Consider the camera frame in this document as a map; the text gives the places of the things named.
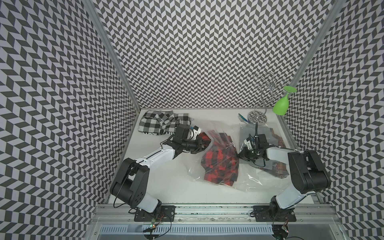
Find clear plastic vacuum bag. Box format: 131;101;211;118
186;121;290;192

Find metal wire glass rack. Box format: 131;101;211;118
247;72;290;124

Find green plastic wine glass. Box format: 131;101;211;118
273;86;297;116

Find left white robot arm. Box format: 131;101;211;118
110;136;207;214

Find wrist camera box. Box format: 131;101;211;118
244;134;270;150
173;124;202;142

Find grey folded cloth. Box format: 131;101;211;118
239;124;273;142

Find right small circuit board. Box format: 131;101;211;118
272;225;289;240

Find red black plaid shirt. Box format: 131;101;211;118
199;130;240;187

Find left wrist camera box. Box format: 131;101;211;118
173;124;202;142

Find aluminium front rail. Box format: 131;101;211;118
90;204;341;225

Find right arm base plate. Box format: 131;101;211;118
253;205;297;223

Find black white plaid shirt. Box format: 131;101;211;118
138;110;192;136

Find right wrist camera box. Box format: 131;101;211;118
244;134;270;150

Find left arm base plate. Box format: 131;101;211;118
134;205;176;222

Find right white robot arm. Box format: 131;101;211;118
238;145;331;216

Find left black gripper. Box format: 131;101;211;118
181;136;211;153

